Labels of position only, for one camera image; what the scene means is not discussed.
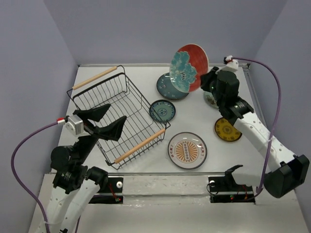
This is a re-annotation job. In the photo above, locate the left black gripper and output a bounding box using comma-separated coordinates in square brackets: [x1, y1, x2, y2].
[75, 102, 128, 162]

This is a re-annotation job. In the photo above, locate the red and teal floral plate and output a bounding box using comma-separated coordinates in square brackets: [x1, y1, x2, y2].
[169, 44, 209, 93]

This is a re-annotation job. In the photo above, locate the white orange sunburst plate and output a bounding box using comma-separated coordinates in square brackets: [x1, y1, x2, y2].
[167, 132, 208, 170]

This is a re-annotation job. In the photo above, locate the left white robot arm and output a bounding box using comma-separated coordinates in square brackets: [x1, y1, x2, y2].
[36, 104, 127, 233]

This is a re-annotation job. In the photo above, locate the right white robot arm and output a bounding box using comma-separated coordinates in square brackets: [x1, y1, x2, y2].
[200, 67, 310, 199]

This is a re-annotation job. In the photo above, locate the small yellow patterned dish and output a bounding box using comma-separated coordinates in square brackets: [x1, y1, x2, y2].
[214, 117, 242, 142]

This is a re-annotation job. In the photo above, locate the small blue patterned dish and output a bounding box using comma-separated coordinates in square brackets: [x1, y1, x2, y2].
[149, 100, 176, 123]

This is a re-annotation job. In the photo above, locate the light green flower plate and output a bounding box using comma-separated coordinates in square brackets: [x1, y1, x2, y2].
[204, 91, 218, 109]

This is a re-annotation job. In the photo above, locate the dark teal speckled plate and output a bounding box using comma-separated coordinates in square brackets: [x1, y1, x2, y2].
[156, 73, 188, 100]

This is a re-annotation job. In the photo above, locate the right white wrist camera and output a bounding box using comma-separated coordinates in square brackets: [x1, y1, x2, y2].
[222, 55, 239, 73]

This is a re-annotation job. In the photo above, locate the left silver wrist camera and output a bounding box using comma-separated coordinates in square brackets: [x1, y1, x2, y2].
[65, 115, 84, 136]

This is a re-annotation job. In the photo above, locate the black wire dish rack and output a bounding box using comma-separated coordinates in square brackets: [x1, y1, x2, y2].
[67, 65, 171, 170]

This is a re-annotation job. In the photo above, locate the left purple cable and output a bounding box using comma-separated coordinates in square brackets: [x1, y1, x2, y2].
[11, 117, 66, 233]

